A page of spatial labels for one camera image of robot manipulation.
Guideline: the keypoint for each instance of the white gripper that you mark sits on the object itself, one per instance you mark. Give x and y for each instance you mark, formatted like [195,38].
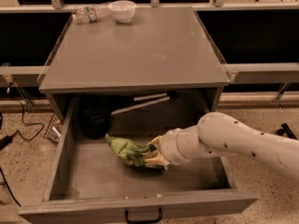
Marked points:
[170,146]

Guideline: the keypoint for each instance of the green jalapeno chip bag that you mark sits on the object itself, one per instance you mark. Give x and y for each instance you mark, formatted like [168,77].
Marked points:
[130,152]

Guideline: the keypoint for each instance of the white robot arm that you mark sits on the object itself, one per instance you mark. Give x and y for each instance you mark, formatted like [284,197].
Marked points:
[216,135]

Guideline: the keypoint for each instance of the open grey top drawer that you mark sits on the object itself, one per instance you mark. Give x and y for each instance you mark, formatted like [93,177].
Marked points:
[89,185]

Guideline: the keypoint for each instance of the grey cabinet with flat top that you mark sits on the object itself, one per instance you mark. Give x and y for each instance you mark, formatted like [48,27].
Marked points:
[162,48]

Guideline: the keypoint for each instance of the black stand leg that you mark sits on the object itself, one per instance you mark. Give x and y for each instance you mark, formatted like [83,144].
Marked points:
[287,130]

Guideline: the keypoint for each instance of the white ceramic bowl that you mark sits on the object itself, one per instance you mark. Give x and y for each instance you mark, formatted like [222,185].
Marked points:
[122,11]

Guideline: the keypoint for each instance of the clear plastic water bottle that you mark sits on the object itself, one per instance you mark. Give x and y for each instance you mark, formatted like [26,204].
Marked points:
[92,13]

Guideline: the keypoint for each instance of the black drawer handle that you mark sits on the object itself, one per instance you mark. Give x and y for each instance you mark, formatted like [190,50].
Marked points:
[134,217]

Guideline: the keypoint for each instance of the small wire mesh basket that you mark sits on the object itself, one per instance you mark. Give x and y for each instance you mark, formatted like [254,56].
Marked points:
[53,131]

